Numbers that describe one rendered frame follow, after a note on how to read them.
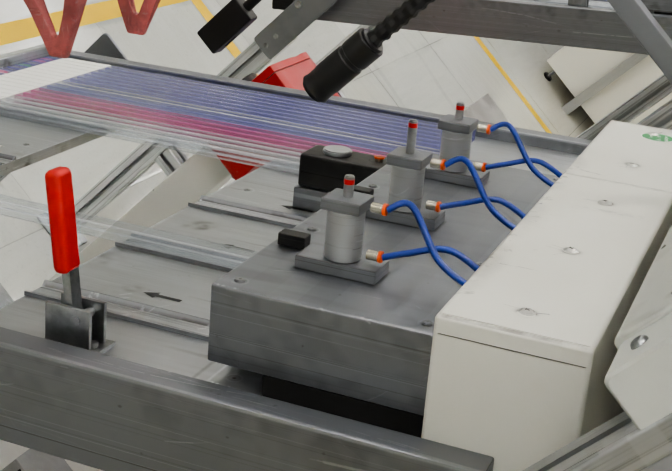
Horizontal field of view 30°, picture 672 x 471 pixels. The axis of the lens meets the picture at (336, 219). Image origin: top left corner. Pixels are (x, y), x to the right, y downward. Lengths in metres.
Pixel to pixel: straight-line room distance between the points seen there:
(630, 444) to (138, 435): 0.28
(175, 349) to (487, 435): 0.21
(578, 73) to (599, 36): 3.38
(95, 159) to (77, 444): 2.01
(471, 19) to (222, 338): 1.43
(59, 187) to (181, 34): 2.59
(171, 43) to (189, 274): 2.39
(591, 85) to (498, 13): 3.32
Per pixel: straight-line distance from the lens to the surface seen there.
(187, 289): 0.84
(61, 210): 0.73
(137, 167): 2.35
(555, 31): 2.05
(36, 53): 1.46
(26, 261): 2.40
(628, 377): 0.55
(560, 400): 0.63
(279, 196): 1.04
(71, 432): 0.73
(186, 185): 1.87
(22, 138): 1.18
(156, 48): 3.17
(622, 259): 0.74
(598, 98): 5.42
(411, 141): 0.81
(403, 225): 0.81
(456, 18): 2.09
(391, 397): 0.68
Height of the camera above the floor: 1.52
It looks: 27 degrees down
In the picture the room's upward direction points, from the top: 52 degrees clockwise
